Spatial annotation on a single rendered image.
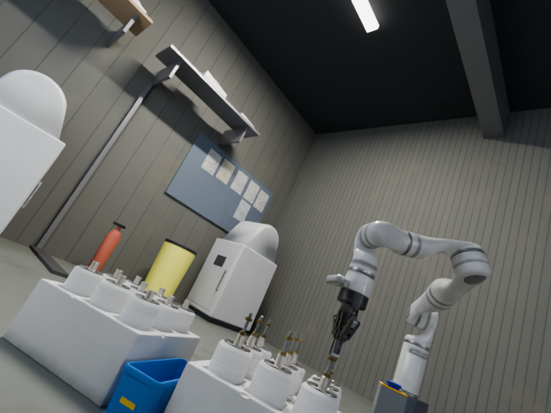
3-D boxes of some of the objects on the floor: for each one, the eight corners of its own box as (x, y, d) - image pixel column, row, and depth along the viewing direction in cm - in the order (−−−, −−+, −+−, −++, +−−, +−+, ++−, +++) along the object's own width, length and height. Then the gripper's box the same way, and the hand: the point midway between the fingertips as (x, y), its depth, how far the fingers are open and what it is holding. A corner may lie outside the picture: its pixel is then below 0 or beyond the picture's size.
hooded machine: (220, 320, 426) (261, 231, 467) (248, 336, 385) (289, 237, 425) (179, 305, 382) (229, 209, 422) (206, 321, 340) (257, 212, 381)
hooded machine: (-8, 236, 257) (80, 117, 295) (-3, 247, 217) (98, 108, 255) (-116, 197, 217) (2, 65, 254) (-134, 201, 177) (10, 44, 214)
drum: (160, 298, 364) (186, 250, 382) (176, 308, 336) (203, 256, 354) (130, 287, 339) (159, 236, 357) (145, 297, 311) (175, 241, 329)
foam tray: (98, 340, 123) (123, 296, 129) (177, 388, 110) (201, 338, 116) (1, 337, 89) (41, 278, 94) (99, 407, 76) (138, 333, 81)
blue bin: (162, 396, 99) (181, 357, 102) (191, 414, 95) (209, 373, 99) (95, 415, 72) (124, 361, 75) (132, 441, 68) (160, 383, 72)
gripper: (380, 297, 75) (358, 368, 70) (357, 296, 89) (337, 356, 84) (352, 284, 75) (329, 355, 70) (333, 285, 88) (311, 344, 83)
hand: (335, 347), depth 77 cm, fingers closed
